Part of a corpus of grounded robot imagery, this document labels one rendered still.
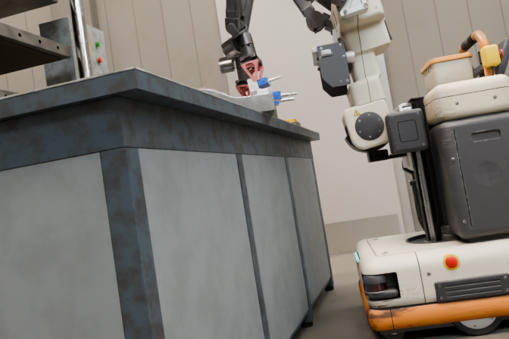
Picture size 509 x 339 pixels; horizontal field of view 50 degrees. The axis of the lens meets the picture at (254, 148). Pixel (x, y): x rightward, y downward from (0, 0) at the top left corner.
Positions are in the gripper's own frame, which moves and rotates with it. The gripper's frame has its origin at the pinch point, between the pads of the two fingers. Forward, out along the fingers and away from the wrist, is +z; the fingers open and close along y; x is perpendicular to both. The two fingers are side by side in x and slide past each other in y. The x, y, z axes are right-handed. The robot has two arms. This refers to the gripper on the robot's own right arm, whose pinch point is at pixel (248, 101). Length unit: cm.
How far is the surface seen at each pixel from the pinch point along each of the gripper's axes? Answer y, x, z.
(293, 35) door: -157, 1, -67
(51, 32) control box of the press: 16, -82, -48
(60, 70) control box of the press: 16, -80, -29
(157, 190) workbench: 135, 15, 36
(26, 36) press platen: 56, -67, -33
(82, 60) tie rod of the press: 27, -62, -28
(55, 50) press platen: 38, -67, -31
